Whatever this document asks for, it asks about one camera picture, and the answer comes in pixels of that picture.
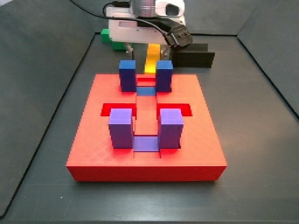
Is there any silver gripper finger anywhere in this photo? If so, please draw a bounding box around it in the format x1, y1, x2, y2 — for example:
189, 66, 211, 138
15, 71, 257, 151
160, 45, 171, 60
126, 43, 135, 60

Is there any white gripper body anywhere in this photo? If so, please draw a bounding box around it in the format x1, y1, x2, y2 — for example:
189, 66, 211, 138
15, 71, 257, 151
107, 5, 186, 45

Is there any yellow long block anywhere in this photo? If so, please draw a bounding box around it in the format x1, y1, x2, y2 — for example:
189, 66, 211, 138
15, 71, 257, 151
144, 44, 160, 74

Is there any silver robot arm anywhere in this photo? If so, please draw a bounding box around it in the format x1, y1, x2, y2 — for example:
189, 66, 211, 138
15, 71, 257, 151
104, 0, 193, 58

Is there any red board with slots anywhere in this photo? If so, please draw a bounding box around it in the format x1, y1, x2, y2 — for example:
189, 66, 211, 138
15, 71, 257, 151
67, 74, 227, 182

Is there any green zigzag block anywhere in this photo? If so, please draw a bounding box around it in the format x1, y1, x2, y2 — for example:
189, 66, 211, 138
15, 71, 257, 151
100, 28, 127, 51

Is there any dark blue U block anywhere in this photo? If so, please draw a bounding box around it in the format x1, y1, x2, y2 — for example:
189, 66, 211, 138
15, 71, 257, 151
119, 60, 174, 95

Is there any black stepped block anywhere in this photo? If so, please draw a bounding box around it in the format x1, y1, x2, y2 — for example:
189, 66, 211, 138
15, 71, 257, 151
171, 44, 215, 68

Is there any purple U block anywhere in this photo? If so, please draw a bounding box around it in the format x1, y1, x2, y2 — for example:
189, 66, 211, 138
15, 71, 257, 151
108, 108, 183, 152

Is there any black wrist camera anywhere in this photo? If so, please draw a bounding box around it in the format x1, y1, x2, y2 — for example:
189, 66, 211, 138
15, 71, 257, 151
151, 18, 193, 51

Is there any black cable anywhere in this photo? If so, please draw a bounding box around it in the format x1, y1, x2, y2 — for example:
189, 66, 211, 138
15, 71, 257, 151
70, 0, 174, 45

